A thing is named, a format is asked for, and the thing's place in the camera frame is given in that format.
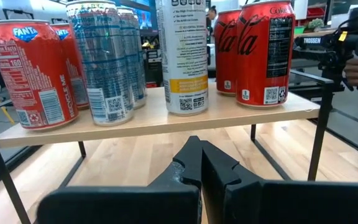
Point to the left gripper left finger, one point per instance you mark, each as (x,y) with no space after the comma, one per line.
(120,205)

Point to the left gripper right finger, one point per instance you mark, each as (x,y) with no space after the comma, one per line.
(291,205)

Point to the red soda can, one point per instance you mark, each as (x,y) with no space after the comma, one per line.
(259,56)
(33,77)
(75,68)
(227,53)

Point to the silver blue Red Bull can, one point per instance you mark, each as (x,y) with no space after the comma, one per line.
(101,62)
(138,62)

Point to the white can black lid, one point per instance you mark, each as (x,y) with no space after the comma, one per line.
(183,56)

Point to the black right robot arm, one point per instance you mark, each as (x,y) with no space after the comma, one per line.
(319,49)

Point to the light wooden tray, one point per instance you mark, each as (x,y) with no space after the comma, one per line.
(154,119)

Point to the small potted plant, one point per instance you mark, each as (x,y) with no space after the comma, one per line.
(315,23)

